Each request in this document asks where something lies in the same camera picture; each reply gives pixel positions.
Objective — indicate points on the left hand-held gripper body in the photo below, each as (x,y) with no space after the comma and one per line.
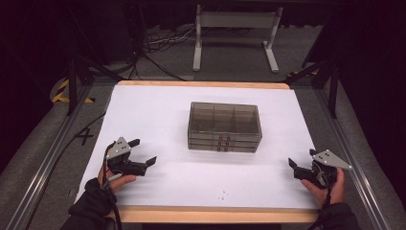
(118,149)

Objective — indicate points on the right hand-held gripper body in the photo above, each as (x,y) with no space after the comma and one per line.
(328,159)

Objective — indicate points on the smoky acrylic drawer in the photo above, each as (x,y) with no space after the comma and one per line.
(204,148)

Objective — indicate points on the smoky acrylic organizer box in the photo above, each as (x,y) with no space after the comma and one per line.
(223,123)

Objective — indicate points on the person's left hand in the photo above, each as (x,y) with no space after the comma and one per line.
(121,182)

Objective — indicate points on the person's right hand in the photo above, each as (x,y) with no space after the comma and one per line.
(319,193)

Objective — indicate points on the black metal stand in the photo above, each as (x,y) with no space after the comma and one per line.
(72,83)
(333,92)

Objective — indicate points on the yellow black floor tape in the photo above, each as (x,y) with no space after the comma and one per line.
(59,96)

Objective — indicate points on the white metal stand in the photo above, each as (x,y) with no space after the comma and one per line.
(236,19)

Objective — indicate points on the aluminium rail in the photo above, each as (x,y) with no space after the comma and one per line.
(48,163)
(354,172)

